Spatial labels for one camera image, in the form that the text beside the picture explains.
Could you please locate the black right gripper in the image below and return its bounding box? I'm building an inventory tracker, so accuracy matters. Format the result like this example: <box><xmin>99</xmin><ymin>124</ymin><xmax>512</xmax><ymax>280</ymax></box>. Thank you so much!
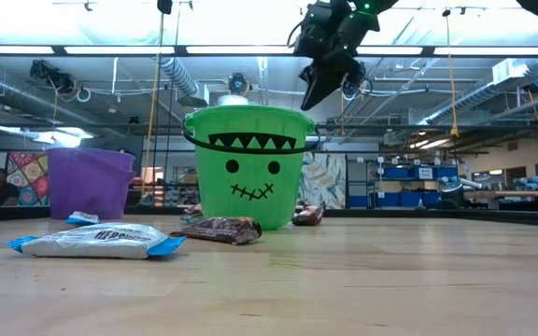
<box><xmin>292</xmin><ymin>2</ymin><xmax>361</xmax><ymax>112</ymax></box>

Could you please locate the green monster face bucket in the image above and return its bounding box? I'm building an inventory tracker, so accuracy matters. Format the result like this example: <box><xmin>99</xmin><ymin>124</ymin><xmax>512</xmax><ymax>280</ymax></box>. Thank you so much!
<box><xmin>182</xmin><ymin>104</ymin><xmax>319</xmax><ymax>231</ymax></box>

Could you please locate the blue white candy bar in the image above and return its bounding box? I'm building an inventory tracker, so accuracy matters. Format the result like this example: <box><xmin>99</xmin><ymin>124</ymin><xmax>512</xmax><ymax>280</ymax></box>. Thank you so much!
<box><xmin>6</xmin><ymin>222</ymin><xmax>188</xmax><ymax>260</ymax></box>
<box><xmin>65</xmin><ymin>210</ymin><xmax>101</xmax><ymax>227</ymax></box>

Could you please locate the shelf with blue bins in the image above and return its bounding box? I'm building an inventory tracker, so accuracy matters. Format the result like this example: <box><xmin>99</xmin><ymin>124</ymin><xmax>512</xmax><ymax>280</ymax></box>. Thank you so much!
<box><xmin>347</xmin><ymin>156</ymin><xmax>461</xmax><ymax>210</ymax></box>

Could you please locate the white ceiling unit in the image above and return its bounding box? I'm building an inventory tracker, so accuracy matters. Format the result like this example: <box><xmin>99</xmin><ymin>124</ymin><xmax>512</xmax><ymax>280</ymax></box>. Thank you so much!
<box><xmin>491</xmin><ymin>58</ymin><xmax>538</xmax><ymax>85</ymax></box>

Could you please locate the wooden background table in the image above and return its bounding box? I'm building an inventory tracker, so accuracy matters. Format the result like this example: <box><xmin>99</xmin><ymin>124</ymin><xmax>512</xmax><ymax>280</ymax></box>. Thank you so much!
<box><xmin>462</xmin><ymin>189</ymin><xmax>538</xmax><ymax>212</ymax></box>

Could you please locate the purple plastic bucket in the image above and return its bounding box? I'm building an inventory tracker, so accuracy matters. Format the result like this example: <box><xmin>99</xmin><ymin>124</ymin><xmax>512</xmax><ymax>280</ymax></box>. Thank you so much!
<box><xmin>46</xmin><ymin>147</ymin><xmax>137</xmax><ymax>221</ymax></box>

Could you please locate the colourful patterned tapestry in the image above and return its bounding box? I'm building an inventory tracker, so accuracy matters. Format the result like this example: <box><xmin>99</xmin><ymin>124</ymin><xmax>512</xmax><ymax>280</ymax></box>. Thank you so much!
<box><xmin>6</xmin><ymin>151</ymin><xmax>50</xmax><ymax>207</ymax></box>

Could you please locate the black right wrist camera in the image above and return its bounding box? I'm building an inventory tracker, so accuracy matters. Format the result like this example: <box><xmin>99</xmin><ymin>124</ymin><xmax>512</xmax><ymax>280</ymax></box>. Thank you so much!
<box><xmin>341</xmin><ymin>63</ymin><xmax>373</xmax><ymax>99</ymax></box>

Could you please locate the leaf pattern wall panel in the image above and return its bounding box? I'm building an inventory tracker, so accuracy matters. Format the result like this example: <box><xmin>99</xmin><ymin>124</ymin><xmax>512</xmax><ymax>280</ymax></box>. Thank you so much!
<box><xmin>296</xmin><ymin>152</ymin><xmax>347</xmax><ymax>210</ymax></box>

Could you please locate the corrugated silver duct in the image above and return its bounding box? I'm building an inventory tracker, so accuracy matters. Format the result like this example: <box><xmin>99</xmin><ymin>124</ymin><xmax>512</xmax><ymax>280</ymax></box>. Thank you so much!
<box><xmin>159</xmin><ymin>56</ymin><xmax>212</xmax><ymax>108</ymax></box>

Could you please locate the silver ventilation duct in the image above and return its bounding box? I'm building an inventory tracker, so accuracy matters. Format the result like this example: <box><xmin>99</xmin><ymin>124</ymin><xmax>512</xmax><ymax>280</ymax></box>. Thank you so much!
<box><xmin>420</xmin><ymin>78</ymin><xmax>538</xmax><ymax>126</ymax></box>
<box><xmin>0</xmin><ymin>64</ymin><xmax>97</xmax><ymax>130</ymax></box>

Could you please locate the black aluminium table frame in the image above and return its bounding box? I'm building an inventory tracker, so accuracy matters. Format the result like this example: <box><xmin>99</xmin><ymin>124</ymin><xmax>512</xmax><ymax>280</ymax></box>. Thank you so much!
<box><xmin>0</xmin><ymin>203</ymin><xmax>538</xmax><ymax>230</ymax></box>

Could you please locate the black hanging camera rig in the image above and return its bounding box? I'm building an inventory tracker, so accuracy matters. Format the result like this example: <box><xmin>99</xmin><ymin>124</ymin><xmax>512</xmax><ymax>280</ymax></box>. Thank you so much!
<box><xmin>28</xmin><ymin>59</ymin><xmax>92</xmax><ymax>104</ymax></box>

